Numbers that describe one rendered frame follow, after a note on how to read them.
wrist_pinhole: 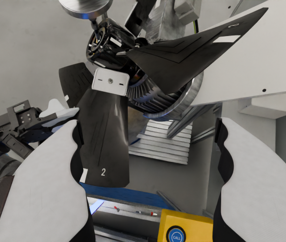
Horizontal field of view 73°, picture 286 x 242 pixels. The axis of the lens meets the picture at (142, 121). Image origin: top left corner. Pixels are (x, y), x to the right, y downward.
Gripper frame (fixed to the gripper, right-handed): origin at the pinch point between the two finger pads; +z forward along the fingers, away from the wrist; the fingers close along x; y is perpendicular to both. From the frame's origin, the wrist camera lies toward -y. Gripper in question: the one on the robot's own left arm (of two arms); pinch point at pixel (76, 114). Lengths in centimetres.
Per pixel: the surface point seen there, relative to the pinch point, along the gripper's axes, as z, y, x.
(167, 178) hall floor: 28, -25, 121
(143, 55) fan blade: 17.4, -3.2, -16.8
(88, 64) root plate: 8.2, 16.4, 4.7
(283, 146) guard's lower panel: 68, -35, 36
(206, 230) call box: 18.2, -41.0, 15.1
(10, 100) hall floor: -65, 94, 109
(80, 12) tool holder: 9.6, -2.0, -27.9
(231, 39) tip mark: 26.0, -12.1, -25.2
